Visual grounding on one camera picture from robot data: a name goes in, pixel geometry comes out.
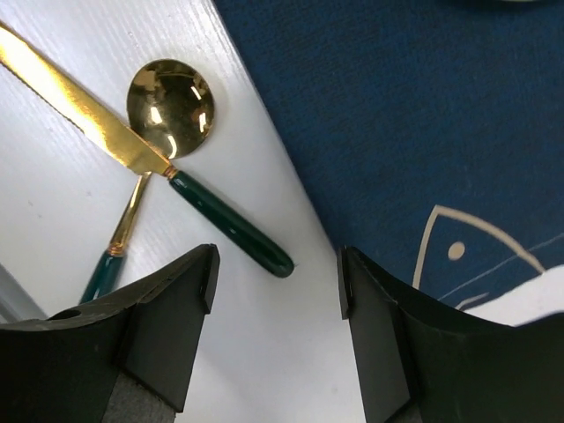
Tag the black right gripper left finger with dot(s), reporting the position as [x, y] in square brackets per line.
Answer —
[125, 357]

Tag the gold knife green handle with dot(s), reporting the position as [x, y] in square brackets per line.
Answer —
[111, 135]

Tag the gold spoon green handle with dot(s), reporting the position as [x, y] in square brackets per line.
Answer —
[171, 106]

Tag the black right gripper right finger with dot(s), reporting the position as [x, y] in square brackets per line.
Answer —
[420, 360]

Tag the blue cloth with gold script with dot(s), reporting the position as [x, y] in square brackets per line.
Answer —
[427, 134]

